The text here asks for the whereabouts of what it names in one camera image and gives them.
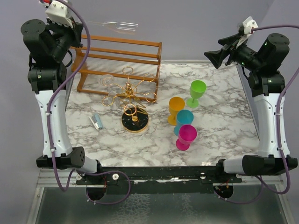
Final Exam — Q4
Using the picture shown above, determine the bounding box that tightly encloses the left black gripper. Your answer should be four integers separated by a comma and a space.
45, 14, 83, 61

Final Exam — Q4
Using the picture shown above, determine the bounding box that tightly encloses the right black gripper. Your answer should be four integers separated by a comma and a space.
205, 32, 263, 71

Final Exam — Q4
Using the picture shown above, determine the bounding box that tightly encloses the clear wine glass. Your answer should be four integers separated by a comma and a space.
86, 21, 139, 35
99, 74, 125, 109

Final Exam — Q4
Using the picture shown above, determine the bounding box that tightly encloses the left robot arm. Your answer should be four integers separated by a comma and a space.
21, 19, 103, 184

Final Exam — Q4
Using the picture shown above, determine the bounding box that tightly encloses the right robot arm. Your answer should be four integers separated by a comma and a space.
204, 33, 298, 182

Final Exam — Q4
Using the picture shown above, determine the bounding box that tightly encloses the green plastic goblet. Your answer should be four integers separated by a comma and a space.
186, 80, 206, 108

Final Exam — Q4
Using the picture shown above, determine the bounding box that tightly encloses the orange plastic goblet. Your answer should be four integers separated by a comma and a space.
168, 97, 185, 126

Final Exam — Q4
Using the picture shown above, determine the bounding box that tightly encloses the blue plastic goblet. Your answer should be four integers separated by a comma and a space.
174, 109, 194, 136

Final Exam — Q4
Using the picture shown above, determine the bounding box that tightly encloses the small blue white packet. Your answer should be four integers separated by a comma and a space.
89, 113, 103, 130

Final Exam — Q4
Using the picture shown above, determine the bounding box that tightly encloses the pink plastic goblet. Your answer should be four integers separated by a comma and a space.
176, 125, 198, 151

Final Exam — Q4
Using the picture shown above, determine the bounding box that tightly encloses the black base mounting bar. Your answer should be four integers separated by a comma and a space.
76, 166, 242, 195

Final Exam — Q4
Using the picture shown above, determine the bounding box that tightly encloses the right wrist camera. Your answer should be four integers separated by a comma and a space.
236, 16, 258, 48

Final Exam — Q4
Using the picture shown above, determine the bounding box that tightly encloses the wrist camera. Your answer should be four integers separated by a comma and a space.
236, 16, 258, 48
39, 0, 73, 28

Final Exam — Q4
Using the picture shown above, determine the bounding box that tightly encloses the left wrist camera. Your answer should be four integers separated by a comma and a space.
39, 0, 73, 28

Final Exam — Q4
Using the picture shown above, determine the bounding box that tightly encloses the gold wire wine glass rack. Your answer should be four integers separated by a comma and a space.
100, 66, 157, 133

